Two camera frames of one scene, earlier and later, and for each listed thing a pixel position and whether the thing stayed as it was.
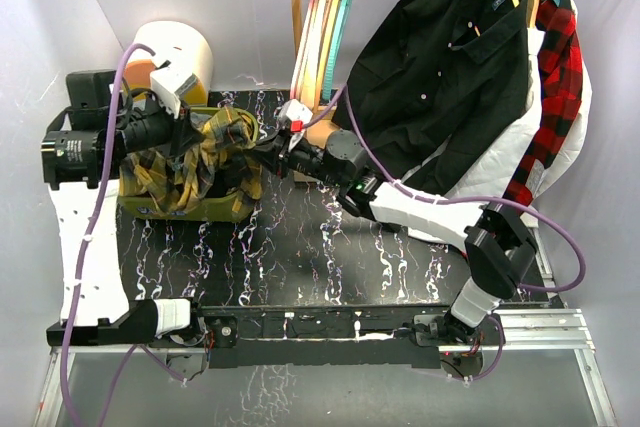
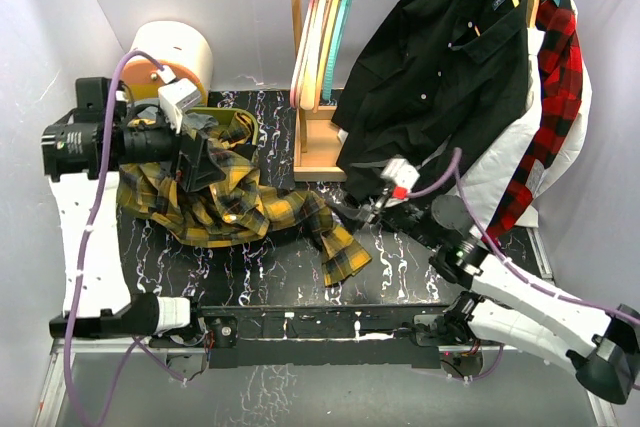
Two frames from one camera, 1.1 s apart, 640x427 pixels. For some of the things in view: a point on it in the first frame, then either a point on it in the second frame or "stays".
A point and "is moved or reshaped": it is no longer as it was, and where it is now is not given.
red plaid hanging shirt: x=561 y=86 stays
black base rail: x=243 y=336 stays
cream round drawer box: x=177 y=44 stays
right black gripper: x=273 y=152 to x=377 y=207
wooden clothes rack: x=320 y=125 stays
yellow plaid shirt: x=219 y=164 is moved or reshaped
